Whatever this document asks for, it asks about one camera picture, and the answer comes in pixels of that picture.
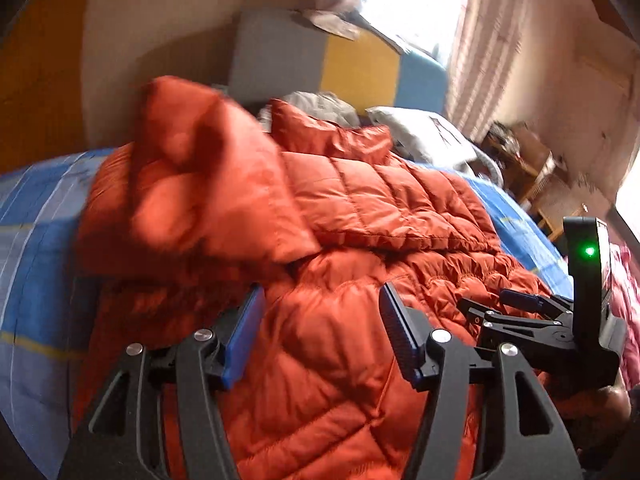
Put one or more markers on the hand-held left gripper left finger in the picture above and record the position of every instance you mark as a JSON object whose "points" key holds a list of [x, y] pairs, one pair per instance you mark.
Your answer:
{"points": [[245, 341]]}

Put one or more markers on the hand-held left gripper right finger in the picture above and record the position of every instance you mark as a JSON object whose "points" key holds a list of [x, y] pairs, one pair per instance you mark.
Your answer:
{"points": [[400, 341]]}

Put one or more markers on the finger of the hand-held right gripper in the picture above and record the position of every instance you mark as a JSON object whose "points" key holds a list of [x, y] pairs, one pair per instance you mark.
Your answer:
{"points": [[505, 327], [522, 300]]}

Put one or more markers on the orange puffer jacket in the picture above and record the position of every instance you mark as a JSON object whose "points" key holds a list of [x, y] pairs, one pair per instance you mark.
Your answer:
{"points": [[350, 240]]}

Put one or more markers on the pink ruffled blanket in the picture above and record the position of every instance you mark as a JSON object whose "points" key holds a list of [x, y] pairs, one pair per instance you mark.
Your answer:
{"points": [[625, 290]]}

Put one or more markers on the wooden wicker chair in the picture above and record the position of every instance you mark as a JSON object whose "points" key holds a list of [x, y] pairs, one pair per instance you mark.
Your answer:
{"points": [[565, 205]]}

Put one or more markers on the large side window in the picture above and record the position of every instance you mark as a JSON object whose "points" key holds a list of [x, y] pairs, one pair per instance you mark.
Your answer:
{"points": [[631, 205]]}

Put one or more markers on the wooden desk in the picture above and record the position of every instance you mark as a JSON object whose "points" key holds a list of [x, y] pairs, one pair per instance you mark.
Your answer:
{"points": [[525, 155]]}

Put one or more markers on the white printed pillow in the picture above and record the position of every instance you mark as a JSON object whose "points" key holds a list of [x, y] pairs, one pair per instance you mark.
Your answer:
{"points": [[420, 135]]}

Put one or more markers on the blue plaid bed sheet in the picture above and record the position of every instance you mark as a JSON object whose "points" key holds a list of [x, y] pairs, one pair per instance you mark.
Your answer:
{"points": [[35, 270]]}

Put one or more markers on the pink striped curtain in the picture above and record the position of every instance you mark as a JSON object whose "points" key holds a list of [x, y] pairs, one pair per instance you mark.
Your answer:
{"points": [[480, 75]]}

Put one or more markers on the white quilted jacket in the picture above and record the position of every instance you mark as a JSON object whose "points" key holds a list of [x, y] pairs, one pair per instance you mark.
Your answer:
{"points": [[325, 105]]}

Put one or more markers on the grey yellow blue headboard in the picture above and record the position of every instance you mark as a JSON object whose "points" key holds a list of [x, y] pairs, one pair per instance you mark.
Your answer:
{"points": [[360, 70]]}

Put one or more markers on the bright window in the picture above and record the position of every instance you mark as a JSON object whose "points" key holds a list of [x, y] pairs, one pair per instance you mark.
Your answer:
{"points": [[425, 5]]}

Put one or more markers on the orange wooden wardrobe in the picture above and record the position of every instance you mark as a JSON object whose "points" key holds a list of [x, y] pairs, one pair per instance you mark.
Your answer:
{"points": [[35, 60]]}

